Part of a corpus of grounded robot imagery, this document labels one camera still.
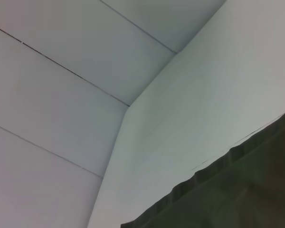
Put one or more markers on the dark green FREE T-shirt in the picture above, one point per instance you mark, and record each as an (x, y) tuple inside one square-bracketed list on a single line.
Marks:
[(228, 194)]

